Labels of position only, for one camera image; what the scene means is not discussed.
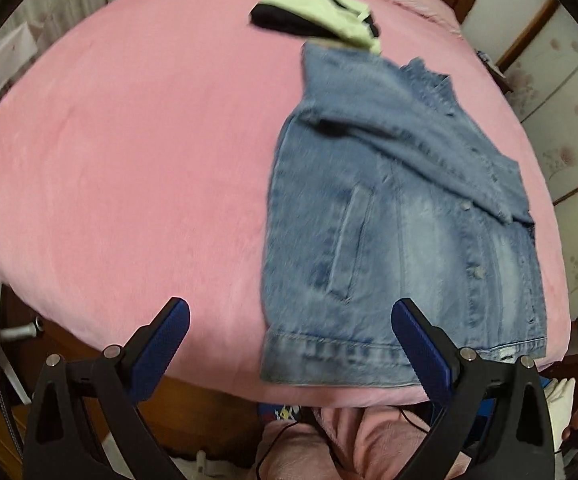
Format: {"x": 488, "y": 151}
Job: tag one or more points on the white printed box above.
{"x": 4, "y": 65}

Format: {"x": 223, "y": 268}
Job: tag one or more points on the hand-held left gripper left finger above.
{"x": 159, "y": 350}

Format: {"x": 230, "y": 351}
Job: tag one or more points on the white cloth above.
{"x": 559, "y": 405}

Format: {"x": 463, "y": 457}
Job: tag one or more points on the person's pink clothing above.
{"x": 384, "y": 445}

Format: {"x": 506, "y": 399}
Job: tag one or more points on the wooden nightstand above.
{"x": 494, "y": 72}

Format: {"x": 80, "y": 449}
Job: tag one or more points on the blue denim jacket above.
{"x": 394, "y": 235}

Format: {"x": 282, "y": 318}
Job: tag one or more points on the floral wardrobe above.
{"x": 559, "y": 110}

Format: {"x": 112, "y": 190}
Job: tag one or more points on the green and black folded garment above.
{"x": 314, "y": 10}

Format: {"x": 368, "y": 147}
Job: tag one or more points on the white curtain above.
{"x": 44, "y": 15}

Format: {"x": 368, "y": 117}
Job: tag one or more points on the pink bed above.
{"x": 144, "y": 160}

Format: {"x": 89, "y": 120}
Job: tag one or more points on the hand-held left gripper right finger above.
{"x": 421, "y": 350}

